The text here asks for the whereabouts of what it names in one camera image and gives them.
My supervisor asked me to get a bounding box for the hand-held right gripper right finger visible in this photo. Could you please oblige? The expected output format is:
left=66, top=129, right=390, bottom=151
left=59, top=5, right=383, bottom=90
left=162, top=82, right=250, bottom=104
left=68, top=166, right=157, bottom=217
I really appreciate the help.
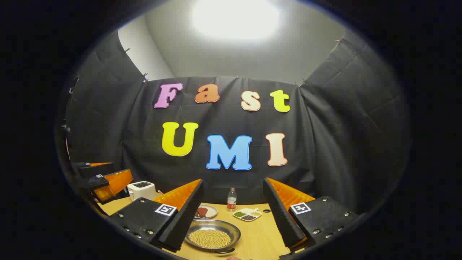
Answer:
left=263, top=177, right=361, bottom=253

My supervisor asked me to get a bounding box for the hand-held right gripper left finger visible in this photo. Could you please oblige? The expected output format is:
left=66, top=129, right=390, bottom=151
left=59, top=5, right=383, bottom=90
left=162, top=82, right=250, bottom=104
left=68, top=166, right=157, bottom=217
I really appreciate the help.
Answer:
left=108, top=179, right=204, bottom=252

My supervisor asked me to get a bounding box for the steel pot with black handles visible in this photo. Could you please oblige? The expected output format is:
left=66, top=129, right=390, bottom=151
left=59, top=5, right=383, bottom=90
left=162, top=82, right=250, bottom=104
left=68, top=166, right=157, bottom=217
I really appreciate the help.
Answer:
left=184, top=218, right=241, bottom=254

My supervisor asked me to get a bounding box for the white round plate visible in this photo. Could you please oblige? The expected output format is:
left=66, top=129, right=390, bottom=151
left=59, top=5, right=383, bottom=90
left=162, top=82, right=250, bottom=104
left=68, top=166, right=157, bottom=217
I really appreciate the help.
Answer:
left=197, top=205, right=218, bottom=219

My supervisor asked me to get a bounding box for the pile of soybeans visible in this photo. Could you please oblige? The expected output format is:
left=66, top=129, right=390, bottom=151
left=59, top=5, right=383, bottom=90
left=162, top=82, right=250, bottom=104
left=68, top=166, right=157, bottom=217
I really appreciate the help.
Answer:
left=188, top=229, right=232, bottom=248

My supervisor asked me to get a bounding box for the white divided dish of beans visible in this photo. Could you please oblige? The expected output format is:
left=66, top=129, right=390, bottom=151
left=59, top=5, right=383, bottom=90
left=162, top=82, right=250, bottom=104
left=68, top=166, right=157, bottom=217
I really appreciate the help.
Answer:
left=233, top=208, right=262, bottom=222

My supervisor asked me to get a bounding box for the white toaster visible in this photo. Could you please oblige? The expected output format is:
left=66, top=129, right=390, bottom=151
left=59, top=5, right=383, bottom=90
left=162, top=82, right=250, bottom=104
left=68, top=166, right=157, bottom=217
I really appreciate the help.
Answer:
left=127, top=181, right=157, bottom=202

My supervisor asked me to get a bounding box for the clear bottle with red label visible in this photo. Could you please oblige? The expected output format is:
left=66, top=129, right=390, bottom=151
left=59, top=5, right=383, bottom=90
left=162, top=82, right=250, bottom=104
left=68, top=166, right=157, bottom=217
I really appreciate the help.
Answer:
left=227, top=187, right=237, bottom=212

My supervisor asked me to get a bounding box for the black backdrop cloth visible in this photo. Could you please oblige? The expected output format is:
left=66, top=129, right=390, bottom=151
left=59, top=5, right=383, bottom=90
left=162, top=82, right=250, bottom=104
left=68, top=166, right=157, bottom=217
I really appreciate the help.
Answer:
left=63, top=31, right=412, bottom=217

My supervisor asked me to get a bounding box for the ceiling light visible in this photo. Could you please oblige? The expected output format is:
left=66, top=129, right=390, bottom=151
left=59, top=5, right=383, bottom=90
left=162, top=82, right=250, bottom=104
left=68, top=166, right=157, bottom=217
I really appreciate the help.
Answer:
left=191, top=0, right=280, bottom=40

